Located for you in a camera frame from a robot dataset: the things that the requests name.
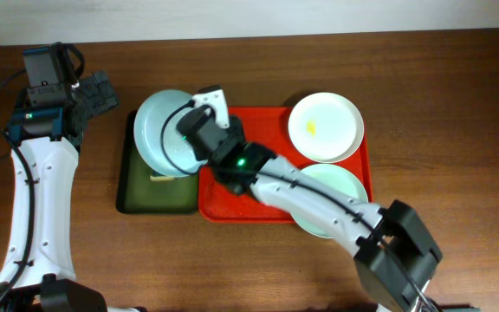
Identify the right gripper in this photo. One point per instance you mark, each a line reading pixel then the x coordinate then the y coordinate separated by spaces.
pixel 220 134

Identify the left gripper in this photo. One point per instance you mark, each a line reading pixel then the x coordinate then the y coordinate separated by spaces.
pixel 98 92

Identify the light blue plate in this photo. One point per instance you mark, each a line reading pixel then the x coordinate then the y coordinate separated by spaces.
pixel 149 121

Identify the yellow green sponge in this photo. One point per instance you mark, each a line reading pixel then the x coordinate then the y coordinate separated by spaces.
pixel 155 176

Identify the light green plate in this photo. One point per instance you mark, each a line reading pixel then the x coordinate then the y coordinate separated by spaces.
pixel 338 178

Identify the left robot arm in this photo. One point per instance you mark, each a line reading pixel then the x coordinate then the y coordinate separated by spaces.
pixel 45 133

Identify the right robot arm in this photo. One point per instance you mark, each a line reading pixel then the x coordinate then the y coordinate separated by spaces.
pixel 394 253

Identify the red plastic tray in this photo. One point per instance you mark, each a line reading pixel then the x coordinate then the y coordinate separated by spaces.
pixel 267 126

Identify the dark green tray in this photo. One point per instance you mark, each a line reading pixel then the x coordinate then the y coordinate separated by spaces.
pixel 138 194

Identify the white plate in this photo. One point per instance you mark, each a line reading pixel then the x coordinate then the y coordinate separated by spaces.
pixel 326 127

